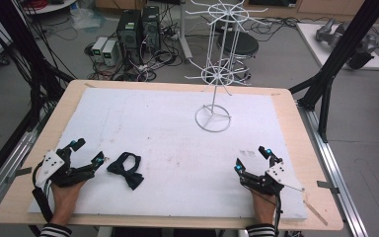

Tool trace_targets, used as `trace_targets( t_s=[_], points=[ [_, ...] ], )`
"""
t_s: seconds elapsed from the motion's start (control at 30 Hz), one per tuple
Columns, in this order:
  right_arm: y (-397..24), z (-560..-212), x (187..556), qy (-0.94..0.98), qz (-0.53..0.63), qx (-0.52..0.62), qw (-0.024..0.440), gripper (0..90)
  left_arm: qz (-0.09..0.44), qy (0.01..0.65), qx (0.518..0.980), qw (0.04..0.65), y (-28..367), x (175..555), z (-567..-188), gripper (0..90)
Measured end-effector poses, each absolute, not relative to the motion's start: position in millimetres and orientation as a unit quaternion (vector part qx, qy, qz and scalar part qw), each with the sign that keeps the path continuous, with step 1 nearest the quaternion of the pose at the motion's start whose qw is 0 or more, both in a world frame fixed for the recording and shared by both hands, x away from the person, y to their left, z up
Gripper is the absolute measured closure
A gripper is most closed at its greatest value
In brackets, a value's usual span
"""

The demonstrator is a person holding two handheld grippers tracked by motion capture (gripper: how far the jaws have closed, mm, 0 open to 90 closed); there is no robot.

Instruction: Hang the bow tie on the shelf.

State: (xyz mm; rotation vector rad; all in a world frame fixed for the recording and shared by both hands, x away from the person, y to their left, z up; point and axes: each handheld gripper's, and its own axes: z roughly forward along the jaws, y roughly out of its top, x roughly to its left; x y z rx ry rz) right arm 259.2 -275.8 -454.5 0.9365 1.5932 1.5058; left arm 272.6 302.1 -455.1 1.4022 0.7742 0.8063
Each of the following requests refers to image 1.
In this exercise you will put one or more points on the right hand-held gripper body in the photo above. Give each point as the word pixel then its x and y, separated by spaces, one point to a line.
pixel 276 176

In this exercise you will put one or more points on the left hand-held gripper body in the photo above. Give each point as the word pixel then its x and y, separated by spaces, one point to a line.
pixel 51 166

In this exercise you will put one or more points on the black bow tie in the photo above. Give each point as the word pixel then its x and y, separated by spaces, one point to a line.
pixel 126 169

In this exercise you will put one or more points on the person's right hand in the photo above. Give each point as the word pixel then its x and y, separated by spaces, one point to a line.
pixel 263 204

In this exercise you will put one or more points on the person's left hand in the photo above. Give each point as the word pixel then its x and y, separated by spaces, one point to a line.
pixel 66 197

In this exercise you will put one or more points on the metal table clamp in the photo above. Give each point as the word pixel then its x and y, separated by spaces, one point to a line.
pixel 327 187
pixel 17 173

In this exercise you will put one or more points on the wooden table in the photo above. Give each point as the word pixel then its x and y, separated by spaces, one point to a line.
pixel 309 131

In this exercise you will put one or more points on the thin wooden strip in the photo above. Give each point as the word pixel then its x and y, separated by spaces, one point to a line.
pixel 315 212

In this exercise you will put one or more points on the person's right striped sleeve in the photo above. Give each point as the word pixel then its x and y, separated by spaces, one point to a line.
pixel 260 231

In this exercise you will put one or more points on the person's striped sleeve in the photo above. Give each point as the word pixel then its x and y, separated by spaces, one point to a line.
pixel 260 231
pixel 55 230

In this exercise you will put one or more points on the white foam mat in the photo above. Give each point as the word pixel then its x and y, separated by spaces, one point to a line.
pixel 177 154

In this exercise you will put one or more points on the person's left striped sleeve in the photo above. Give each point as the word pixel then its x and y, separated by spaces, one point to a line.
pixel 55 230

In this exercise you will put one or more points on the white power supply unit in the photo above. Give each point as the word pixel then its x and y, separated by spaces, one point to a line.
pixel 98 48
pixel 110 52

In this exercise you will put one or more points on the black round stool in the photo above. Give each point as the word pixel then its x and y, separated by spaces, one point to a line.
pixel 237 44

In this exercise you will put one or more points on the black computer tower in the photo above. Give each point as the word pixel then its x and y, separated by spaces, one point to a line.
pixel 150 28
pixel 129 31

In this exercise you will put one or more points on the white floor board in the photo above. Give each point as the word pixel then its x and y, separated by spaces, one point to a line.
pixel 339 49

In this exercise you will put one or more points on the clear plastic bag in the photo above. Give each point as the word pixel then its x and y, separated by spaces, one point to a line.
pixel 86 18

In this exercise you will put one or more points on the round white table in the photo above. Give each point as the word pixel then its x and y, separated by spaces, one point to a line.
pixel 47 6

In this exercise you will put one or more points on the grey stand leg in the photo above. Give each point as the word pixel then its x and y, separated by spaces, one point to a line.
pixel 185 33

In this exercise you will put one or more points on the aluminium rail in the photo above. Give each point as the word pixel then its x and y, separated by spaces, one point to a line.
pixel 6 164
pixel 332 168

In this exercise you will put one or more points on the black frame post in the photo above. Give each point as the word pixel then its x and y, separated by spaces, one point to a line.
pixel 16 56
pixel 340 56

